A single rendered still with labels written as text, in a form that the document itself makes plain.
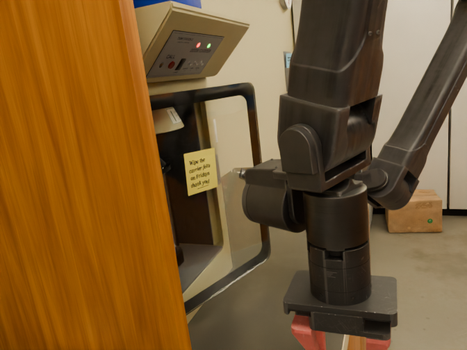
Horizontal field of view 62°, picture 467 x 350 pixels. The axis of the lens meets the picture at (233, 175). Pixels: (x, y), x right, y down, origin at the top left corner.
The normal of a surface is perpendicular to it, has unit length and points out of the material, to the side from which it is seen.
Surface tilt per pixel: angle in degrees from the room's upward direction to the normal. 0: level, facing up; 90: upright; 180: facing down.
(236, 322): 0
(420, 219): 94
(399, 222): 94
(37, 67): 90
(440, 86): 55
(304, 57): 79
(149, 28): 90
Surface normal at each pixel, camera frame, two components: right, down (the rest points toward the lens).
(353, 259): 0.18, 0.21
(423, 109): -0.63, -0.35
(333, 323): -0.37, 0.26
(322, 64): -0.66, 0.09
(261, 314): -0.11, -0.96
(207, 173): 0.74, 0.08
